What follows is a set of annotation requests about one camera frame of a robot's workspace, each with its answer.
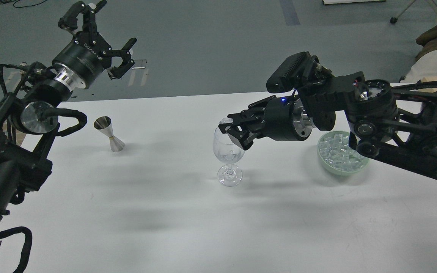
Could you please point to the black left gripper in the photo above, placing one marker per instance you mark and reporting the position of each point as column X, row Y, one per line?
column 83, row 55

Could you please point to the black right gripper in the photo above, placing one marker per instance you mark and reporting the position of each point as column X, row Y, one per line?
column 285, row 119

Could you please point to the clear ice cube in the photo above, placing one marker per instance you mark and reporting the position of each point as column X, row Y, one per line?
column 226, row 121

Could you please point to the steel cocktail jigger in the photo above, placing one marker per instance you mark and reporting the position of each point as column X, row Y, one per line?
column 103, row 124

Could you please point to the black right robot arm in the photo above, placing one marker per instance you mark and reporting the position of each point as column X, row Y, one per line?
column 394, row 125

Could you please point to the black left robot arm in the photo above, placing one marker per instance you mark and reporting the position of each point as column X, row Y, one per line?
column 30, row 117

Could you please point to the clear wine glass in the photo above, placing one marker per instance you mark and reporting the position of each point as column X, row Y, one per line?
column 229, row 154

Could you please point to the green bowl of ice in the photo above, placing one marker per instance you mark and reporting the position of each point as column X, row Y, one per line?
column 337, row 157

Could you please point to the light wooden block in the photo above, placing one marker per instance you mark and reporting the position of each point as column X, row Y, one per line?
column 431, row 88

